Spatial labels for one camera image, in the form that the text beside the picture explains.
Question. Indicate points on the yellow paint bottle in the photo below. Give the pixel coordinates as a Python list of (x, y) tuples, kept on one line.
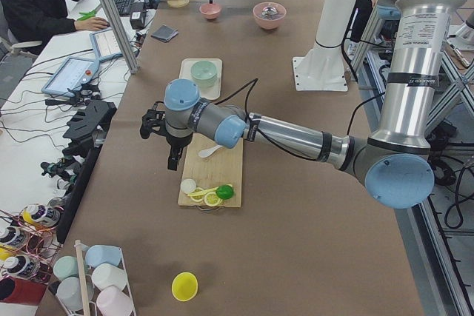
[(43, 215)]

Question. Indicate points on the white plastic spoon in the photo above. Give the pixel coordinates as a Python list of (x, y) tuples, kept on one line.
[(205, 153)]

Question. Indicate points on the stacked green bowls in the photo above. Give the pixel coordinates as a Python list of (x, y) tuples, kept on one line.
[(204, 73)]

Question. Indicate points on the white steamed bun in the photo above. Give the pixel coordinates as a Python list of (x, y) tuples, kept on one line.
[(188, 186)]

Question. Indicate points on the small pink bowl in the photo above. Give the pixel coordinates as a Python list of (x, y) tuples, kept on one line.
[(210, 11)]

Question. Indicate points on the yellow plastic knife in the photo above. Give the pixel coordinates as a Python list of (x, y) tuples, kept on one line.
[(213, 189)]

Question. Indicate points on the person in black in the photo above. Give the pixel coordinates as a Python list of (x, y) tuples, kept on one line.
[(40, 20)]

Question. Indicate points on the teach pendant tablet near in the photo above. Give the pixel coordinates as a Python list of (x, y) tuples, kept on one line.
[(71, 76)]

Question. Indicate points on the grey cup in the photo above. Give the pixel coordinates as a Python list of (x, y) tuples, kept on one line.
[(69, 293)]

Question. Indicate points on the green lime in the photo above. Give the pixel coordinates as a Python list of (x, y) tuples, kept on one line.
[(225, 192)]

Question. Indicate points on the red cup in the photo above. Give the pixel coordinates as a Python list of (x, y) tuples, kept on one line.
[(22, 292)]

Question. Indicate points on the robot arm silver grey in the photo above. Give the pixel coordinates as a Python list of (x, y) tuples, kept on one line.
[(391, 163)]

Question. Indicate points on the pink cup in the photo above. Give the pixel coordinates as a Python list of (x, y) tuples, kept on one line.
[(112, 301)]

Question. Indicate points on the black power adapter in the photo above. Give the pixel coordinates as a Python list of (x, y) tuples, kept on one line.
[(137, 15)]

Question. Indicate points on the teach pendant tablet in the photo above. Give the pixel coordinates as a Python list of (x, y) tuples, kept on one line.
[(71, 76), (105, 45)]

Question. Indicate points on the cream rabbit tray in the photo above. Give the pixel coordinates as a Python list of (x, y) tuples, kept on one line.
[(211, 93)]

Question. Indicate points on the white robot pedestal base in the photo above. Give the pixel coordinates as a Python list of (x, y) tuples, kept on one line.
[(322, 69)]

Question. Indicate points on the large pink bowl with ice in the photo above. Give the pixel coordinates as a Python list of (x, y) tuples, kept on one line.
[(268, 24)]

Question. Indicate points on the mint green cup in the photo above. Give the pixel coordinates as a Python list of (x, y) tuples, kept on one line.
[(65, 267)]

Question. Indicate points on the wire cup rack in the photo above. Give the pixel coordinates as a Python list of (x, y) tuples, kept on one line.
[(89, 292)]

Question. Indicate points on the white paint bottle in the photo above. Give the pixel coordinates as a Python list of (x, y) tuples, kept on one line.
[(22, 266)]

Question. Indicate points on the black tool holder stand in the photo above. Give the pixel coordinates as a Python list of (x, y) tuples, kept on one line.
[(82, 143)]

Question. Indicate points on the white cup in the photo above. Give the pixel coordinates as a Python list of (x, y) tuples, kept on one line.
[(106, 275)]

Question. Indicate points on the teach pendant tablet far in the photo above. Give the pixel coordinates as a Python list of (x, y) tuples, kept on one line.
[(105, 45)]

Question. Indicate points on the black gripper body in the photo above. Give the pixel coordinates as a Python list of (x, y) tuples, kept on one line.
[(177, 141)]

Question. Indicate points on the aluminium frame post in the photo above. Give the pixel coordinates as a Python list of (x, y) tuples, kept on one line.
[(120, 34)]

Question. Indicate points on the grey folded cloth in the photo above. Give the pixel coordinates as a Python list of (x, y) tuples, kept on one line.
[(164, 33)]

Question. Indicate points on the light blue cup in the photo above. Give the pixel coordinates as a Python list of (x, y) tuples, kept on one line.
[(99, 254)]

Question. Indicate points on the lemon slice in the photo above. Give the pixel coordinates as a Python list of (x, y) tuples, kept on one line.
[(211, 199), (197, 195)]

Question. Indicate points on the bamboo cutting board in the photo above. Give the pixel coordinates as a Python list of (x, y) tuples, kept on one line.
[(225, 166)]

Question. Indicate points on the yellow plastic cup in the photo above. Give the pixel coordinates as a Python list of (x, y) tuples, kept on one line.
[(184, 286)]

